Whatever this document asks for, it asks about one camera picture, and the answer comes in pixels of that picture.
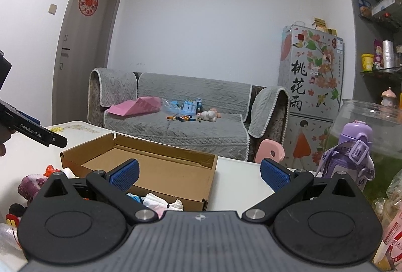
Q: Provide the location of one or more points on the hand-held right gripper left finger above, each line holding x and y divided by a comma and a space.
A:
125, 174

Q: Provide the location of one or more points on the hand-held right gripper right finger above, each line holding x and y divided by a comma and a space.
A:
274, 174

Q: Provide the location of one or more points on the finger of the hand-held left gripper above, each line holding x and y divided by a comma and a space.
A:
58, 140
28, 117

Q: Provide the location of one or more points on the blue sock bundle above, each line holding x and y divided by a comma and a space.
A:
133, 197

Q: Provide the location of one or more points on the white sock bundle red tie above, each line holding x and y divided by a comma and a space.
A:
154, 201

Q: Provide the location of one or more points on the shallow cardboard box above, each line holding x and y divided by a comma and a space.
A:
176, 171

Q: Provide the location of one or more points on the person's left hand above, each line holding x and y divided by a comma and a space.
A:
2, 149

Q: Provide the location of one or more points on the yellow plastic pieces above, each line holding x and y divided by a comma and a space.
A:
56, 129

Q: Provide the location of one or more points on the pink plastic chair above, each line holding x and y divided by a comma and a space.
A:
270, 151

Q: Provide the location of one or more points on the orange plastic-wrapped bundle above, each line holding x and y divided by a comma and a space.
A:
51, 171

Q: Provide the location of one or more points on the pink polka dot fuzzy bundle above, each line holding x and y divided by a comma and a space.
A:
29, 185

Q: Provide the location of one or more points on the pink paper bag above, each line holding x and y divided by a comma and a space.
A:
135, 107

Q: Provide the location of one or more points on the scattered colourful toy pieces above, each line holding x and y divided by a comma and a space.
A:
182, 118

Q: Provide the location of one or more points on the grey covered sofa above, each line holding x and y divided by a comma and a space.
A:
201, 140

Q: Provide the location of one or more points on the clear plastic bag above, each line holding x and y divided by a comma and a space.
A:
169, 105

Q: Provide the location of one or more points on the grey door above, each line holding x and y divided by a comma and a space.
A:
84, 55

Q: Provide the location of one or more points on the purple water bottle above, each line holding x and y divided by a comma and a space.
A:
358, 146

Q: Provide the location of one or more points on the pink white plush toy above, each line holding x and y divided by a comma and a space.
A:
209, 115

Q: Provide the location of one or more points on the flower sticker fridge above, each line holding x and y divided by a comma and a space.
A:
311, 86

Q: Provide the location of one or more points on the blue toy castle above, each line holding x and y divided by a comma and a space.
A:
191, 105

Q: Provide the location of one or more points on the crumpled white plastic bag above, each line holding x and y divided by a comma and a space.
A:
9, 240

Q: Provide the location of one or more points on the glass fish bowl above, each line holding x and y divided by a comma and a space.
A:
386, 140

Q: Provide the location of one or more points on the clear snack packet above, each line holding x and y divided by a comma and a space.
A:
392, 193

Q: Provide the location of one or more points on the red round door decoration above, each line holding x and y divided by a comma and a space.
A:
87, 2

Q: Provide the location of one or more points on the red label bottle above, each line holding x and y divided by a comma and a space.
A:
391, 247

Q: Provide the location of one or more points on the pink mushroom jar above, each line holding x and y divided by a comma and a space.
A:
388, 97

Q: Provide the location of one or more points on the yellow plastic tub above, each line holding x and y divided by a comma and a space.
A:
367, 61

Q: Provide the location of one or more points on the stack of yellow boxes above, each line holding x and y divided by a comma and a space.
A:
325, 27

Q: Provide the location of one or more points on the purple snack packet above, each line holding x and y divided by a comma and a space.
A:
377, 53

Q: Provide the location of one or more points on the silver foil roll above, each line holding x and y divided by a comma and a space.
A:
388, 53

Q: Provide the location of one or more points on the grey shelf cabinet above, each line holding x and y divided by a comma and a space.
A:
361, 24

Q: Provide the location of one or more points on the beige wall switch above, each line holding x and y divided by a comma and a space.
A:
52, 9

